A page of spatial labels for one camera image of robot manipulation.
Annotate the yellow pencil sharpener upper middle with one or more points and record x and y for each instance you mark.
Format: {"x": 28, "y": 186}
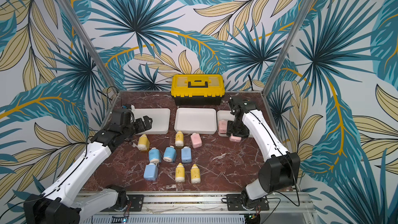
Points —
{"x": 179, "y": 139}

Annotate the blue pencil sharpener middle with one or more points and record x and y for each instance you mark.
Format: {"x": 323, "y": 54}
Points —
{"x": 170, "y": 154}

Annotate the yellow pencil sharpener lower left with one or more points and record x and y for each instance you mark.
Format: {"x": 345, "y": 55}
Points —
{"x": 180, "y": 173}

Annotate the blue pencil sharpener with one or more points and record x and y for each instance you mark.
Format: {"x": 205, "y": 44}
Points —
{"x": 151, "y": 172}
{"x": 170, "y": 154}
{"x": 186, "y": 155}
{"x": 154, "y": 156}

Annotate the white middle storage tray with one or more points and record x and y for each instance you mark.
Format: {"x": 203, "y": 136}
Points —
{"x": 196, "y": 120}

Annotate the yellow black toolbox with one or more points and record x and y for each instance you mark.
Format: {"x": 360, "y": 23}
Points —
{"x": 197, "y": 89}

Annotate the white left storage tray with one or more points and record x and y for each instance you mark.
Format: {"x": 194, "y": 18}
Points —
{"x": 160, "y": 117}

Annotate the yellow pencil sharpener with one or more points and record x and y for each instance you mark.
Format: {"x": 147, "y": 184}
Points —
{"x": 195, "y": 174}
{"x": 180, "y": 173}
{"x": 179, "y": 139}
{"x": 143, "y": 143}

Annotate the yellow pencil sharpener lower right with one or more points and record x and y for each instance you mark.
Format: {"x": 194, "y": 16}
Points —
{"x": 195, "y": 174}

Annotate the pink pencil sharpener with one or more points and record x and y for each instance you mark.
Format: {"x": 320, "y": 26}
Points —
{"x": 222, "y": 126}
{"x": 196, "y": 140}
{"x": 235, "y": 139}

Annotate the blue pencil sharpener right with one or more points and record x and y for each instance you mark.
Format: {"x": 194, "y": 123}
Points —
{"x": 186, "y": 155}

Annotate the white storage tray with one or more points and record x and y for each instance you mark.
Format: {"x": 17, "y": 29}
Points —
{"x": 160, "y": 117}
{"x": 196, "y": 120}
{"x": 226, "y": 115}

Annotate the yellow pencil sharpener far left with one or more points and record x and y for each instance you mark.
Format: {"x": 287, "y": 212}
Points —
{"x": 143, "y": 143}

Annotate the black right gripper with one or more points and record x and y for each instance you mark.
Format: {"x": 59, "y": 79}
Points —
{"x": 237, "y": 127}

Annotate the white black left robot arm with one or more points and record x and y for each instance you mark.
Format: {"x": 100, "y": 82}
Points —
{"x": 57, "y": 204}

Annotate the blue pencil sharpener bottom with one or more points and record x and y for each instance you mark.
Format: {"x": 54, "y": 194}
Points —
{"x": 151, "y": 172}

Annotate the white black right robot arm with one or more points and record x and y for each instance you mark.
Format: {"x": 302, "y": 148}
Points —
{"x": 281, "y": 167}

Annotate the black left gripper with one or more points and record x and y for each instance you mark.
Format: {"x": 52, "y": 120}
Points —
{"x": 141, "y": 127}

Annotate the blue pencil sharpener left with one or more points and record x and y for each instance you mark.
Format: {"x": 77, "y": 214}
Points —
{"x": 154, "y": 156}

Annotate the white right storage tray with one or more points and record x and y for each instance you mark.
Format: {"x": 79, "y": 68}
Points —
{"x": 226, "y": 115}

